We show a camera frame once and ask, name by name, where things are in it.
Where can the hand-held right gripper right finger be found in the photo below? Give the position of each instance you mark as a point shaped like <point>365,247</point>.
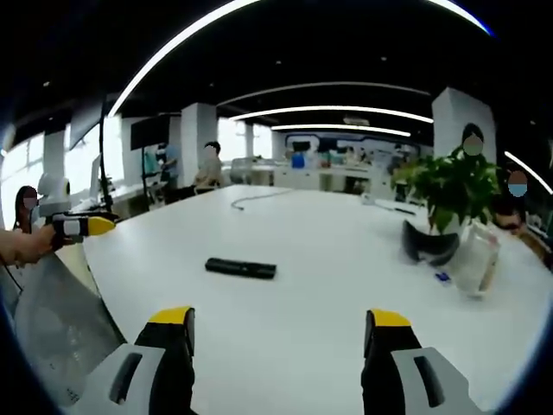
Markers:
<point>406,367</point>

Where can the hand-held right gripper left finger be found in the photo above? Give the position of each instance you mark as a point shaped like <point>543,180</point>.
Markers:
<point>142,367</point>

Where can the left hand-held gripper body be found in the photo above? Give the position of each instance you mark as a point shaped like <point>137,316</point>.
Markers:
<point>52,192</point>

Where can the black remote control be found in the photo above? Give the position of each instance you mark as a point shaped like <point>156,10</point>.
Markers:
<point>241,268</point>

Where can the person's left hand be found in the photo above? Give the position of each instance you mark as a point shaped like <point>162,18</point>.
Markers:
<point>41,244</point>

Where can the black stand pole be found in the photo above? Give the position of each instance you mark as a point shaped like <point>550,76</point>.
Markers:
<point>103,164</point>

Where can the small blue item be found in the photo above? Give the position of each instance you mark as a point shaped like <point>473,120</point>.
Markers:
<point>442,276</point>

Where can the black monitor screen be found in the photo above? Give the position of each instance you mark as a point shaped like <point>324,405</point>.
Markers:
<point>146,132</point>

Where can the black headset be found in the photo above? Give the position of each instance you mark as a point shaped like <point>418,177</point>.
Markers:
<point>427,246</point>

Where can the clear plastic bag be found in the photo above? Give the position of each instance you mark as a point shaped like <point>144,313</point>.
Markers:
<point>477,259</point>

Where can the flat black item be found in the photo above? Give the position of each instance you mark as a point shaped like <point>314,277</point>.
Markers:
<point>404,211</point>

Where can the small white item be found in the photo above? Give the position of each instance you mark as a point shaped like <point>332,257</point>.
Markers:
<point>368,199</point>

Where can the green potted plant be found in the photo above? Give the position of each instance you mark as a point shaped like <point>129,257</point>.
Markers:
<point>458,186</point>

